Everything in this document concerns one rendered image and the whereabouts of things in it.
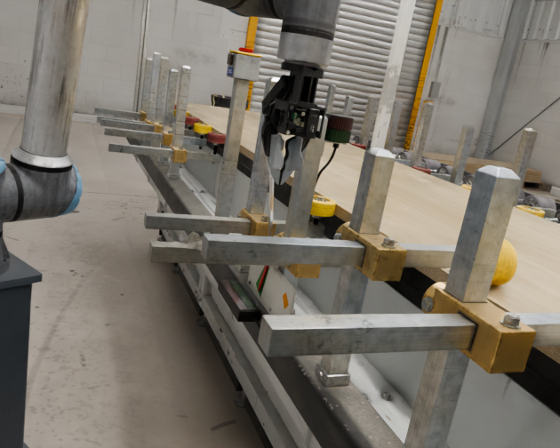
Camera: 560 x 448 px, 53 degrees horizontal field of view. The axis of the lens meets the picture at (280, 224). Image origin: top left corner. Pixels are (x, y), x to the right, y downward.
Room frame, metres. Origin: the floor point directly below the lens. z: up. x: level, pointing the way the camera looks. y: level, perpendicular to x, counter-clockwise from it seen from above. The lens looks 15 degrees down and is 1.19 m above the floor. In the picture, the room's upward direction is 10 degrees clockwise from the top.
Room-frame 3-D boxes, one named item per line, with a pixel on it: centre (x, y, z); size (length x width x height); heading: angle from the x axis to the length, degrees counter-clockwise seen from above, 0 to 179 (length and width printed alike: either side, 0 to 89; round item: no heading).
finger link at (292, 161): (0.99, -0.01, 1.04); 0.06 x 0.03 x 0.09; 23
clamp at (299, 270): (1.07, -0.05, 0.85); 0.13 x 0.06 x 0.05; 23
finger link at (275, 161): (0.98, 0.02, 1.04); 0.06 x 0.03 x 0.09; 23
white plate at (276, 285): (1.11, 0.00, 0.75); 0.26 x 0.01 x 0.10; 23
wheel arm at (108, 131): (2.41, 0.59, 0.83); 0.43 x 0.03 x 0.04; 113
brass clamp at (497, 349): (0.61, -0.24, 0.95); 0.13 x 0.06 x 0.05; 23
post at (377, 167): (0.86, -0.13, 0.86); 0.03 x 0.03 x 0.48; 23
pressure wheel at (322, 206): (1.34, -0.09, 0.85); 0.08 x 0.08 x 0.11
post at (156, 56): (2.92, 0.76, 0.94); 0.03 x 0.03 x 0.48; 23
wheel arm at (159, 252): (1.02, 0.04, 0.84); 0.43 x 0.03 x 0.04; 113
